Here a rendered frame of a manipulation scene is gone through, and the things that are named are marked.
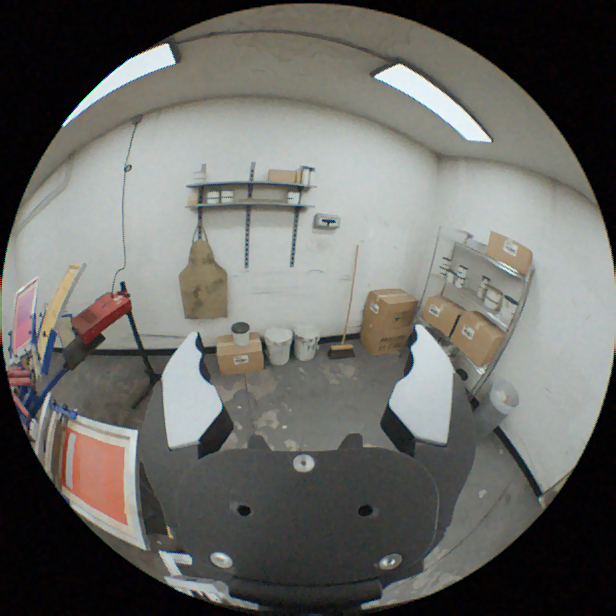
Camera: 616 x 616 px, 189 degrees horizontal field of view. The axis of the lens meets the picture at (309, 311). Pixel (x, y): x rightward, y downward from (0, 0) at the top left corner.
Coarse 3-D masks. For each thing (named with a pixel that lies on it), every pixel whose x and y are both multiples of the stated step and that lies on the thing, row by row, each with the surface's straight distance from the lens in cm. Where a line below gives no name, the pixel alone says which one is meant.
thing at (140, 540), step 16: (80, 416) 130; (48, 432) 153; (112, 432) 109; (128, 432) 103; (48, 448) 149; (48, 464) 149; (128, 464) 97; (128, 480) 95; (80, 512) 120; (112, 528) 103; (144, 528) 95; (144, 544) 93
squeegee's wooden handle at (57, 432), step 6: (54, 426) 134; (60, 426) 136; (54, 432) 133; (60, 432) 136; (54, 438) 133; (60, 438) 136; (54, 444) 133; (60, 444) 136; (54, 450) 133; (54, 456) 133; (54, 462) 133; (48, 468) 134; (54, 468) 133; (54, 474) 133
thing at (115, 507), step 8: (64, 464) 136; (72, 464) 130; (64, 472) 136; (72, 472) 129; (64, 480) 136; (72, 480) 129; (72, 488) 129; (112, 488) 105; (120, 488) 102; (80, 496) 123; (88, 496) 118; (112, 496) 105; (120, 496) 102; (88, 504) 119; (96, 504) 114; (112, 504) 105; (120, 504) 102; (104, 512) 110; (112, 512) 106; (120, 512) 102; (120, 520) 103
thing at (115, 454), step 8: (72, 432) 136; (80, 440) 128; (88, 440) 123; (96, 440) 119; (64, 448) 139; (80, 448) 126; (96, 448) 117; (104, 448) 113; (112, 448) 110; (120, 448) 107; (64, 456) 137; (80, 456) 125; (112, 456) 108; (120, 456) 105; (112, 464) 107; (120, 464) 104; (112, 472) 106; (120, 472) 103; (112, 480) 106; (120, 480) 103
